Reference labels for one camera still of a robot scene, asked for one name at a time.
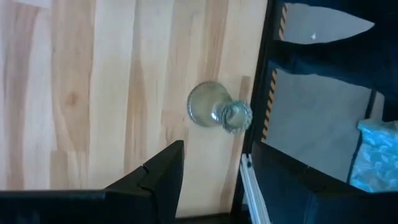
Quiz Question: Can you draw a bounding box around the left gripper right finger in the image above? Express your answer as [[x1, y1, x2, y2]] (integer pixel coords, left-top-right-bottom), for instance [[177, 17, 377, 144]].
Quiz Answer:
[[251, 142, 368, 224]]

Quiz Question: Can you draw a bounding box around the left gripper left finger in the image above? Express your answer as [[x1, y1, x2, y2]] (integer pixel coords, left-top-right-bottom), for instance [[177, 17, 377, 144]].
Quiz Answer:
[[105, 139, 185, 224]]

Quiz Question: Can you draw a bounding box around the clear glass candle holder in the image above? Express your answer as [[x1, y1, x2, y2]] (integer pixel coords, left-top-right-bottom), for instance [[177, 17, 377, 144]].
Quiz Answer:
[[185, 80, 253, 136]]

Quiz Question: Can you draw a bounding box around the silver aluminium bar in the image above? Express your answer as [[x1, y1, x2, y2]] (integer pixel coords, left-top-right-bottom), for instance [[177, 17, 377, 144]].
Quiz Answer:
[[239, 153, 272, 224]]

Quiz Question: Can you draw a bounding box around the teal patterned cloth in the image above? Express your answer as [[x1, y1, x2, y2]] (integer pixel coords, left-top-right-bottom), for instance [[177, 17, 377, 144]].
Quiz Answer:
[[348, 118, 398, 194]]

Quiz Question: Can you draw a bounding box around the yellow black hazard tape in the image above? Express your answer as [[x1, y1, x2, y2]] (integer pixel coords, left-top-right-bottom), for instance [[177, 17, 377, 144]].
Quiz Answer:
[[260, 2, 289, 142]]

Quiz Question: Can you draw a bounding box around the black metal table frame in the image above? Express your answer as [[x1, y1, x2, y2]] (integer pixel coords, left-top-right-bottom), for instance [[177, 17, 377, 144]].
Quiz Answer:
[[229, 0, 277, 224]]

